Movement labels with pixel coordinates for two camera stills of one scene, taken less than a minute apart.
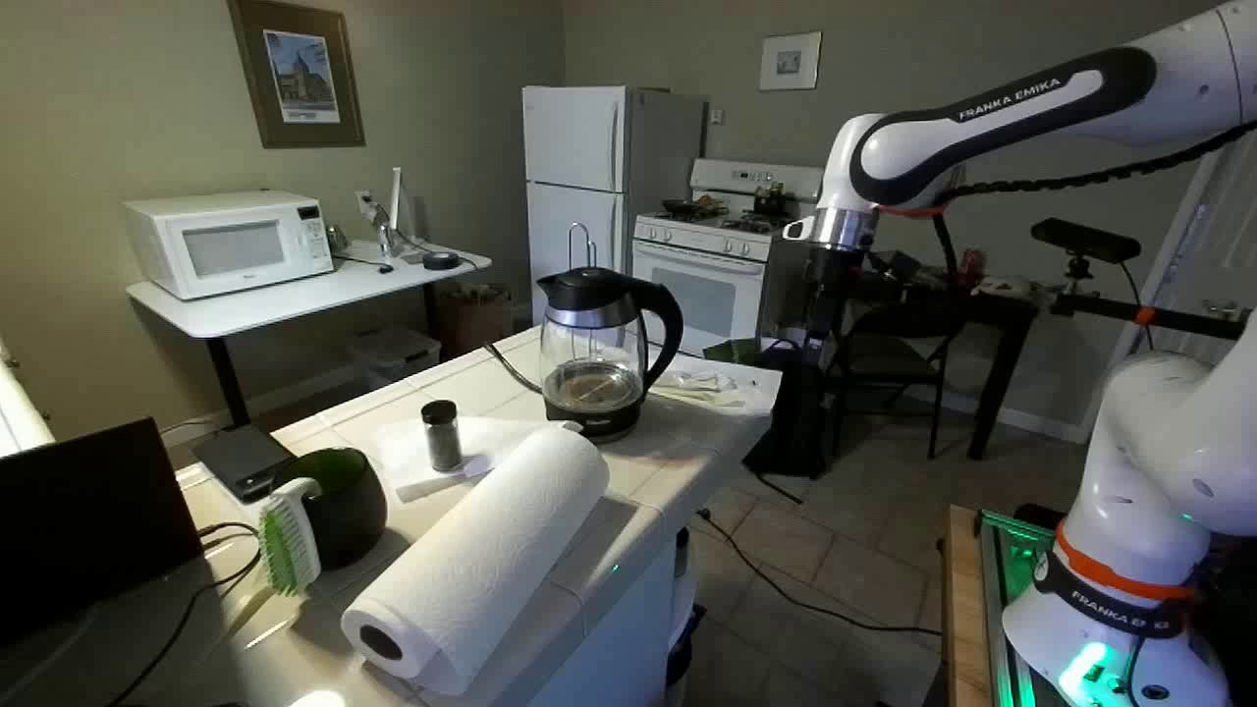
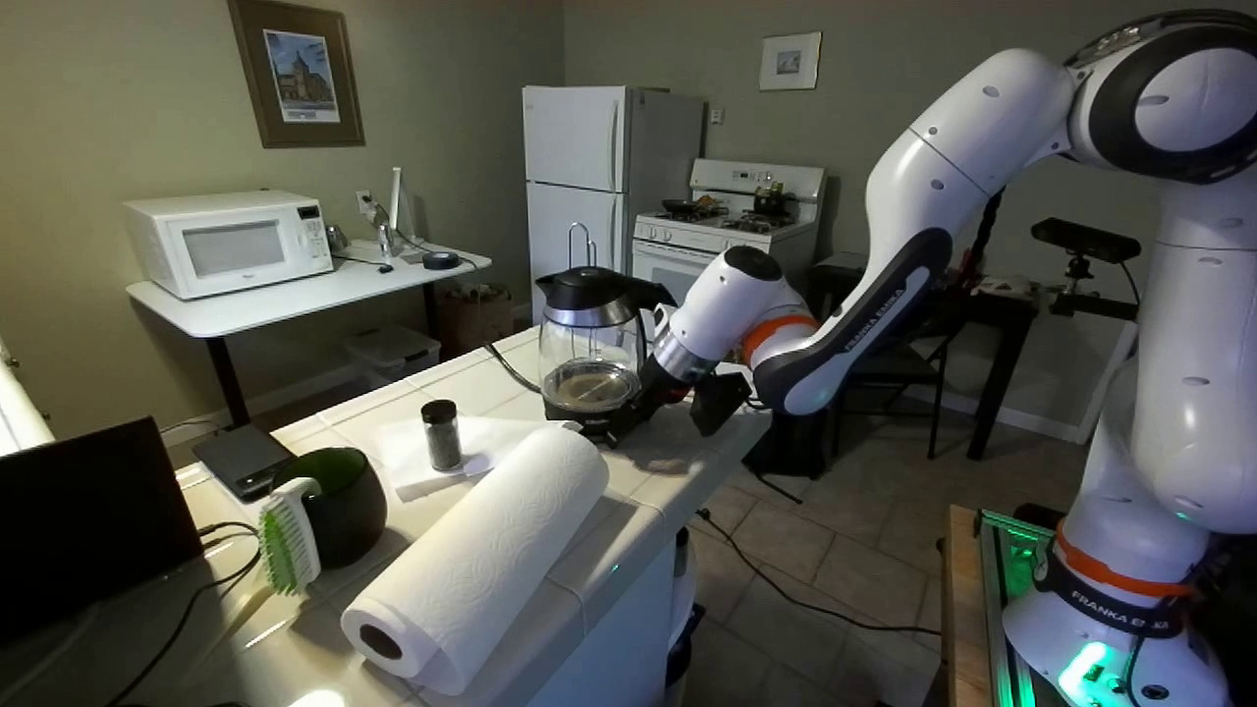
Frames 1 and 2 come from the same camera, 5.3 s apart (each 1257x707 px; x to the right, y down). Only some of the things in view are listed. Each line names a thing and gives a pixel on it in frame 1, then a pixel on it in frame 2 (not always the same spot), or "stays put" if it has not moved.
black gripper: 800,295 -> 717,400
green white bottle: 292,535 stays put
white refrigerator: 594,160 stays put
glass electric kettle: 594,348 stays put
